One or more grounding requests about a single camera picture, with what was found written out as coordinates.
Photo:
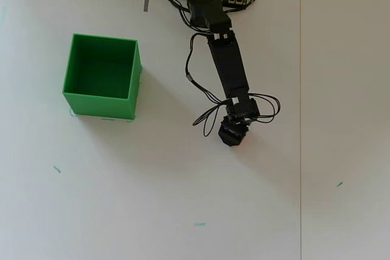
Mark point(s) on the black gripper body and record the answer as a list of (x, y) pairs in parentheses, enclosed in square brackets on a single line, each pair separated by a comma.
[(236, 124)]

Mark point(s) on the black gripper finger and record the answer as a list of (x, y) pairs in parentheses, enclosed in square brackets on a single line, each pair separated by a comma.
[(225, 135), (237, 138)]

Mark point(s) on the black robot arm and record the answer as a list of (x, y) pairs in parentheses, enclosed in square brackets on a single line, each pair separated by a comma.
[(228, 65)]

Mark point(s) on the green square plastic bin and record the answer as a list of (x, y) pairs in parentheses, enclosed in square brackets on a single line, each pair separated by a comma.
[(100, 101)]

